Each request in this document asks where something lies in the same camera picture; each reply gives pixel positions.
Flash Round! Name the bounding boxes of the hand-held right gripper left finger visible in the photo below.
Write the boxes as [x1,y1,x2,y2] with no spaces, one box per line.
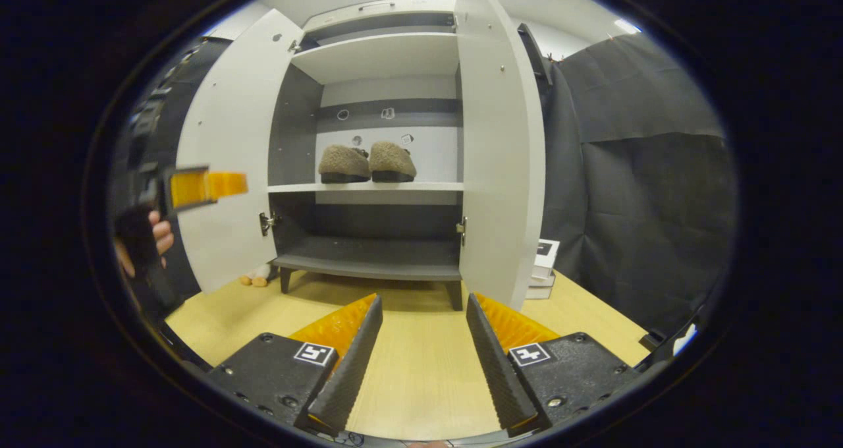
[207,294,384,437]

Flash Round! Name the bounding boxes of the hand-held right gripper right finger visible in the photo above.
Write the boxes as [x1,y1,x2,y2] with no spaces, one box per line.
[466,293,649,437]

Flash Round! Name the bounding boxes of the white shoe cabinet door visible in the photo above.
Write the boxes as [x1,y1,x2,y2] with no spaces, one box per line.
[454,0,547,312]
[177,8,305,295]

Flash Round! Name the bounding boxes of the white and grey shoe cabinet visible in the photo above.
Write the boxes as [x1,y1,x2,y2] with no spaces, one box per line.
[267,0,470,312]

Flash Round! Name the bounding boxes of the brown fuzzy slipper shoe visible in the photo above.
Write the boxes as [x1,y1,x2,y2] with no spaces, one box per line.
[318,144,371,184]
[368,140,418,183]

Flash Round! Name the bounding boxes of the plain white box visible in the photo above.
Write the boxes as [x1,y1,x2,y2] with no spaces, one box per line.
[527,273,556,300]

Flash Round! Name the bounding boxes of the penguin plush toy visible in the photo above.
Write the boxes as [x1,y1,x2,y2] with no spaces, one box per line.
[238,264,272,288]

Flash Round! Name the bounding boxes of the white picture box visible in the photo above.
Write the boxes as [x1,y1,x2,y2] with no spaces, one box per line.
[532,238,560,279]

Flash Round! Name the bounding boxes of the black backdrop cloth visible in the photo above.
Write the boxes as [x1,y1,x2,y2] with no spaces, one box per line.
[109,23,738,340]

